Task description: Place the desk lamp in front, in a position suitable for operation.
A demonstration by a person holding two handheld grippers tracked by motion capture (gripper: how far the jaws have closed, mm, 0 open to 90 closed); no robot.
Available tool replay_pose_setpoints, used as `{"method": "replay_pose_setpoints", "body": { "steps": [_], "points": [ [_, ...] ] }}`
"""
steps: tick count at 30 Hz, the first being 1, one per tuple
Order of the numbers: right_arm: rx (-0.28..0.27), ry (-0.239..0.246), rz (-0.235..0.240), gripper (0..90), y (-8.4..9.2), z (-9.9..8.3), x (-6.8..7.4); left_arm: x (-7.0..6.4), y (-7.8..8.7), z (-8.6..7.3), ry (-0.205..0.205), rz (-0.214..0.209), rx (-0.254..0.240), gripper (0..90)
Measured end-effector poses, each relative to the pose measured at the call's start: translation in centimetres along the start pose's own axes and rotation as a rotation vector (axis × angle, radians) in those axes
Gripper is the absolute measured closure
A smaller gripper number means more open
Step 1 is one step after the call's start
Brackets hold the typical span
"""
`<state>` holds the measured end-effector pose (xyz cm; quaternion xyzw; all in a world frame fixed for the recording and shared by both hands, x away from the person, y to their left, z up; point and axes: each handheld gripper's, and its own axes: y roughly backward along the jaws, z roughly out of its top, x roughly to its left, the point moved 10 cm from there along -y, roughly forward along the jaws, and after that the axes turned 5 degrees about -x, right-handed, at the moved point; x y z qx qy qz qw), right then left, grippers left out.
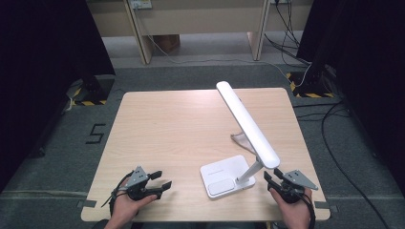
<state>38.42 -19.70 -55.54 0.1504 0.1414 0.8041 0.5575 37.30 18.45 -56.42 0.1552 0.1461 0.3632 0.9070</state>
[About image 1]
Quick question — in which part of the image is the beige wooden desk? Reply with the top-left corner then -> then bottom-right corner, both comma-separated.
86,0 -> 314,66

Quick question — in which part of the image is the long black floor cable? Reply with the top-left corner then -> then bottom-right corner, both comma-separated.
291,99 -> 391,229

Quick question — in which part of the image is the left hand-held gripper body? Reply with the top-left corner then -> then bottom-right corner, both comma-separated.
125,165 -> 162,201

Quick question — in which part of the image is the grey tape piece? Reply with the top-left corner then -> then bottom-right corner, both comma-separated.
75,199 -> 97,210
314,200 -> 339,214

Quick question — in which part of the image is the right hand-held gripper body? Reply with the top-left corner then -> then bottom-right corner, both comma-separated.
269,169 -> 319,204

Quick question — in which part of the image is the white desk lamp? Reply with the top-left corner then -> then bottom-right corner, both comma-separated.
200,80 -> 282,200

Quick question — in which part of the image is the bundle of black cables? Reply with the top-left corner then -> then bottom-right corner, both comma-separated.
264,0 -> 312,68

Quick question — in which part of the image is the person's right hand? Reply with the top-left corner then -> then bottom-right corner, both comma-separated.
268,187 -> 314,229

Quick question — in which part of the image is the right hand-held gripper black cable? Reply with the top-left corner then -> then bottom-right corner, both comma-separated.
298,190 -> 317,229

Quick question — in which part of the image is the left hand-held gripper black cable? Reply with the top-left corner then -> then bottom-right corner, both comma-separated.
100,171 -> 135,218

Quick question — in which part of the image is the beige cloth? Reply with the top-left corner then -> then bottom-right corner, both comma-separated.
230,132 -> 258,156

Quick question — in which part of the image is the hand-held gripper black cable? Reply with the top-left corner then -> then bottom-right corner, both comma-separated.
298,190 -> 317,229
100,171 -> 135,218

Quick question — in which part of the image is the white floor cable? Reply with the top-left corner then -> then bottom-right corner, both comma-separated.
137,8 -> 313,89

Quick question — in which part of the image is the black curtain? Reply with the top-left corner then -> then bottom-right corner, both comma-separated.
0,0 -> 117,194
296,0 -> 405,194

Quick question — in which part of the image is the black yellow striped stand base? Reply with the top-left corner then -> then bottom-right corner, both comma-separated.
65,73 -> 117,108
285,71 -> 336,99

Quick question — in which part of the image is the person's left hand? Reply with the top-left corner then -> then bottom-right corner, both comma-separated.
107,177 -> 159,225

